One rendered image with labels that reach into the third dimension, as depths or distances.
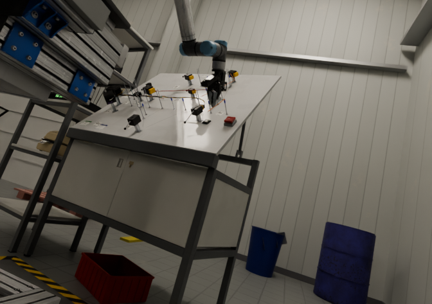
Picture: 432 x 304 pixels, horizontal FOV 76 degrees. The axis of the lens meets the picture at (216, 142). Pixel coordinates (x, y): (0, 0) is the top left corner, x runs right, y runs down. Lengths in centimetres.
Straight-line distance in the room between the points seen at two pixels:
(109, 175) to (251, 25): 434
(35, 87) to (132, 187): 80
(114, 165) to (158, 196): 41
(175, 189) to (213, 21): 466
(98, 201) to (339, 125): 366
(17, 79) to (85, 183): 102
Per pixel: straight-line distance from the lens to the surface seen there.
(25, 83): 106
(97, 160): 190
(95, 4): 89
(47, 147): 235
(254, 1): 589
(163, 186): 151
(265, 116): 459
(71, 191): 201
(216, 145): 141
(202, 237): 144
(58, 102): 240
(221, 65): 157
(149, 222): 153
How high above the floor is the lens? 63
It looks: 13 degrees up
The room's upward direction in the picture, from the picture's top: 16 degrees clockwise
